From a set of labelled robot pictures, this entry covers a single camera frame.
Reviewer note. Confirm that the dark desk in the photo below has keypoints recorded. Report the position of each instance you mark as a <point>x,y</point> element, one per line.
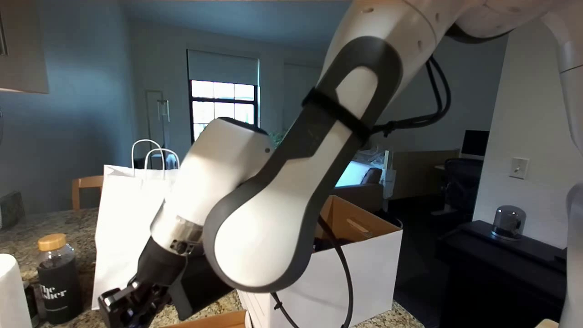
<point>458,182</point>

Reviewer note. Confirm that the wooden chair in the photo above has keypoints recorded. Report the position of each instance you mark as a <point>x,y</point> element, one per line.
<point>84,184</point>

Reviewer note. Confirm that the dark jar with cork lid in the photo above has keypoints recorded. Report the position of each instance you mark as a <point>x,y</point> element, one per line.
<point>55,284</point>

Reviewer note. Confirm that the grey roller blind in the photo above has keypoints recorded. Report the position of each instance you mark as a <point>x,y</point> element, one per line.
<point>223,65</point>

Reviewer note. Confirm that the open laptop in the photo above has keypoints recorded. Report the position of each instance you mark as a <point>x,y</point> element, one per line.
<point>474,144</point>

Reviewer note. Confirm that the black-framed window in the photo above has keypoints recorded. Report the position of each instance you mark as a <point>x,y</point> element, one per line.
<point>223,100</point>

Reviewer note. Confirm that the black cabinet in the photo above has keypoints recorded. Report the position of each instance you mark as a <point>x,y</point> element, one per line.
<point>498,279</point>

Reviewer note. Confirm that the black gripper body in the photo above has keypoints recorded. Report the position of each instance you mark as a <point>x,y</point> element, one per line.
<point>161,273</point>

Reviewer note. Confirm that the white light switch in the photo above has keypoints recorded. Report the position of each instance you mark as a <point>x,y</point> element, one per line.
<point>518,167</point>

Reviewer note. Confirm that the glass dome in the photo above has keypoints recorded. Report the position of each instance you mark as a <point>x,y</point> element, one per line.
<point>509,220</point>

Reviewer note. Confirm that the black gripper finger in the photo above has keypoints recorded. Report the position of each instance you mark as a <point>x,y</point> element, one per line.
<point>146,309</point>
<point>115,308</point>

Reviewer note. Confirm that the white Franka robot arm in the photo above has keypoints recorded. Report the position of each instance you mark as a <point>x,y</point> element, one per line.
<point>267,229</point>

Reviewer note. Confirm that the grey sofa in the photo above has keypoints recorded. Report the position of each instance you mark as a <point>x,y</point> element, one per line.
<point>367,169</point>

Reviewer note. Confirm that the white paper bag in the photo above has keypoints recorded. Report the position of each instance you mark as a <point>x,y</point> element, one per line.
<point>125,242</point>

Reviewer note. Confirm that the white cardboard box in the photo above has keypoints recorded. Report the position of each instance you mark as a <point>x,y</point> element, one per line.
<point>371,266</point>

